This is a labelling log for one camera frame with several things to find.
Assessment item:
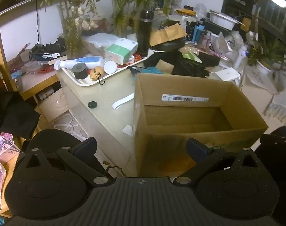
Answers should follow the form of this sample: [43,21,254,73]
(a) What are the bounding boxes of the wooden cabinet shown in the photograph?
[16,73,70,123]

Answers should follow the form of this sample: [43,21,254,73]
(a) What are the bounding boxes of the brown paper envelope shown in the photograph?
[150,24,188,47]

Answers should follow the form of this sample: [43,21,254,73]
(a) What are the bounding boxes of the green tea packets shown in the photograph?
[182,52,202,63]

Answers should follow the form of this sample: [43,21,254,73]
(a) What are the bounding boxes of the dark grey zip case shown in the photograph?
[155,38,186,51]

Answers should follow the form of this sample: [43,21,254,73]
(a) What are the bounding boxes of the white power bank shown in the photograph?
[215,67,241,83]

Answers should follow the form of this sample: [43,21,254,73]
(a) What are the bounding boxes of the wooden chair frame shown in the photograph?
[0,0,18,92]

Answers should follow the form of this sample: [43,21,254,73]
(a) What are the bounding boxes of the white phone gimbal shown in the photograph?
[232,45,249,69]

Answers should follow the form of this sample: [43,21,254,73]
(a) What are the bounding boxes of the wooden figurine keychain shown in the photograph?
[90,66,106,85]

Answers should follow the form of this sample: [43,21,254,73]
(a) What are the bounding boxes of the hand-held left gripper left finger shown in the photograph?
[24,137,112,187]

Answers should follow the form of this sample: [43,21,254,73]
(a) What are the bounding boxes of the white cables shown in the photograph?
[52,113,87,139]

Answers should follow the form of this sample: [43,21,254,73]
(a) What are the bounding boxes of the green and white box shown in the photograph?
[105,38,139,64]

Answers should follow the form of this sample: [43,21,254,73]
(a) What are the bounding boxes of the fringed rug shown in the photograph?
[263,92,286,125]

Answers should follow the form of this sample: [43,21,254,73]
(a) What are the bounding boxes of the white plastic bag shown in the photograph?
[83,33,121,54]

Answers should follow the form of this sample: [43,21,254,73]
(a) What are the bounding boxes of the white plastic bowl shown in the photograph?
[209,9,239,31]

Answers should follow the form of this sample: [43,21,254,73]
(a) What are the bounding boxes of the small white paper piece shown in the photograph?
[122,125,134,137]

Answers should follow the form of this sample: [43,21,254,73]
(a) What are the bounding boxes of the wicker plate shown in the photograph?
[179,47,207,57]

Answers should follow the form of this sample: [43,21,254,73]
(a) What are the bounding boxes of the black garment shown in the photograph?
[0,91,41,144]

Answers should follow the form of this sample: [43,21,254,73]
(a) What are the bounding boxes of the pink printed paper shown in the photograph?
[0,132,21,163]

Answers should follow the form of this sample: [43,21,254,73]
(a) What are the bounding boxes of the black thermos bottle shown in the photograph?
[136,11,154,58]

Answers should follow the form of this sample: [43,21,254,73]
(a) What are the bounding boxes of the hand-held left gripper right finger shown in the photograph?
[173,138,259,186]

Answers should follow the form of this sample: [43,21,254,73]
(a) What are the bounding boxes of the black round jar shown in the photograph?
[72,63,88,79]

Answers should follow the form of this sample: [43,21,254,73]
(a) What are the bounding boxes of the blue black product box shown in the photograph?
[194,25,206,44]

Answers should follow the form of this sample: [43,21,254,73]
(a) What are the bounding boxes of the white plastic tray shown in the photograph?
[59,48,156,87]

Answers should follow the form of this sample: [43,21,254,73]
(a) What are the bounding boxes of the brown cardboard box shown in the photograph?
[133,73,269,177]

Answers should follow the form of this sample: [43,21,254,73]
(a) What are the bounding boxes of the white blue spray bottle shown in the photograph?
[54,56,104,70]

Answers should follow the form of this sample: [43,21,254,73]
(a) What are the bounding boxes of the white paper strip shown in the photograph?
[112,93,135,110]

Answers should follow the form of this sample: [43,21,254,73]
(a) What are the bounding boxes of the black foam sponge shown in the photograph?
[198,52,221,67]

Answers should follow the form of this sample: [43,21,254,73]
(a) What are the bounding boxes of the potted green plant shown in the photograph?
[248,38,286,76]

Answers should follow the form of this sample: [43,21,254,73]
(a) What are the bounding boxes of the white crumpled paper bag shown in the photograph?
[212,32,242,57]

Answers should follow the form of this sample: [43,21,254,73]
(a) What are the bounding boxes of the brown burlap pouch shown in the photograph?
[155,60,174,75]

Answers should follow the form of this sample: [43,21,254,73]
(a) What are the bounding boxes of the black flat box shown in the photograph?
[203,20,230,31]

